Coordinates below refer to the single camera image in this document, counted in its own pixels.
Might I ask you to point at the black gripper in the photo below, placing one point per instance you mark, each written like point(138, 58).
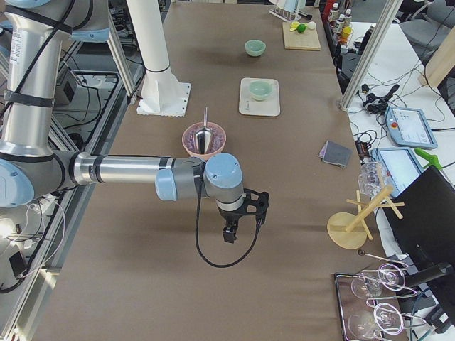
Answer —
point(228, 215)

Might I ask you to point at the green bowl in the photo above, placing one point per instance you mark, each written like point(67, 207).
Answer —
point(260, 90)
point(255, 48)

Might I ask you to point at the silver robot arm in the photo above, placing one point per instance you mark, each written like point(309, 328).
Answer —
point(30, 168)

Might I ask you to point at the pink bowl with ice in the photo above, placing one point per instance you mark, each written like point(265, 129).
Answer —
point(219, 139)

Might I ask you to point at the metal scoop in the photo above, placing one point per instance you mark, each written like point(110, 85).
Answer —
point(203, 137)

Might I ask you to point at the wooden cup stand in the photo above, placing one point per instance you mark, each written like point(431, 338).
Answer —
point(350, 231)

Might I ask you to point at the grey folded cloth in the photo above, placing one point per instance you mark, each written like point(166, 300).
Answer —
point(335, 154)

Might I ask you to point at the cream white serving tray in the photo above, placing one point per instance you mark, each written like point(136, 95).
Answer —
point(268, 108)

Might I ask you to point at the green bowl on tray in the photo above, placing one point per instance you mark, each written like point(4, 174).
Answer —
point(260, 90)

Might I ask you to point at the clear glass cup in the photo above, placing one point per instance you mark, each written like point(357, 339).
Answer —
point(372, 178)

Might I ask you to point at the metal glass rack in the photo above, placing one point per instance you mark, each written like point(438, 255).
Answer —
point(408, 300)

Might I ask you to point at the wine glass upper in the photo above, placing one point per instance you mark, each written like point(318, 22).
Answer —
point(371, 283)

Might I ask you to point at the wine glass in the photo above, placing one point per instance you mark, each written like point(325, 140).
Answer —
point(383, 320)
point(371, 283)

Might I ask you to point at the wine glass lower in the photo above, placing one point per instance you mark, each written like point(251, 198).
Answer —
point(383, 320)

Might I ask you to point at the blue teach pendant lower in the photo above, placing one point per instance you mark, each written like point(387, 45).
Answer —
point(401, 165)

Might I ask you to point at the blue teach pendant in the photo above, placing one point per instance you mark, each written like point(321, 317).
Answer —
point(401, 165)
point(409, 127)

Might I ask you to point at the black monitor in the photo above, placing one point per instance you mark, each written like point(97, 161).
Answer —
point(426, 231)

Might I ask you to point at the blue teach pendant upper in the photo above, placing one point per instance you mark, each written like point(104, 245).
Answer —
point(409, 127)

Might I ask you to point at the wooden cutting board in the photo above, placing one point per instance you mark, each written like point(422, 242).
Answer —
point(293, 40)

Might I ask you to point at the green lime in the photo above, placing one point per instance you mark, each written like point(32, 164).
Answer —
point(301, 28)

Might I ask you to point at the lemon slice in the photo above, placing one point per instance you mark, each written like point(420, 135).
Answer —
point(294, 25)

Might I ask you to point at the white garlic bulb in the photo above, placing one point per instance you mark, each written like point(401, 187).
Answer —
point(311, 25)

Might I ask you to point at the white dish rack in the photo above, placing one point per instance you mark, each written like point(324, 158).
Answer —
point(289, 10)

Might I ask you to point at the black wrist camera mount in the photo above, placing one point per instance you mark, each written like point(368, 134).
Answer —
point(256, 203)

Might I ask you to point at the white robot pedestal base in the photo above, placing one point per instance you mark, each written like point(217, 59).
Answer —
point(161, 94)

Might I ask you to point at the aluminium frame post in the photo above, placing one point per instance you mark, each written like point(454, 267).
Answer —
point(386, 17)

